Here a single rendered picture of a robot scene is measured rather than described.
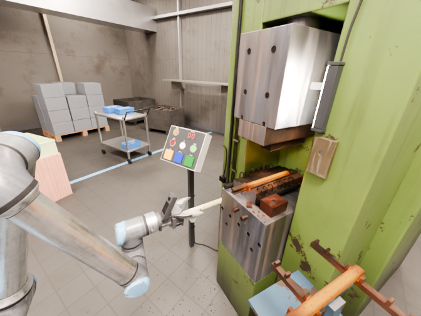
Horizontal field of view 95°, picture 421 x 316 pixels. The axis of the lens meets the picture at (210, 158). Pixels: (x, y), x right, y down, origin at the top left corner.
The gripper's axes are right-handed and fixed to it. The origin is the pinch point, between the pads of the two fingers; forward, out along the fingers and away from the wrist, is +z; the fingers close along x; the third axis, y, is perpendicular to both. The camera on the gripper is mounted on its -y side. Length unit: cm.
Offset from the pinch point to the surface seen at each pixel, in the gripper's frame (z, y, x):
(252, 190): 33.3, 0.6, 4.0
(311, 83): 52, -56, 13
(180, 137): 18, -14, -60
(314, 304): 7, -1, 57
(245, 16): 47, -88, -31
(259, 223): 26.8, 10.5, 17.9
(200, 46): 240, -118, -437
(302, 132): 62, -30, 8
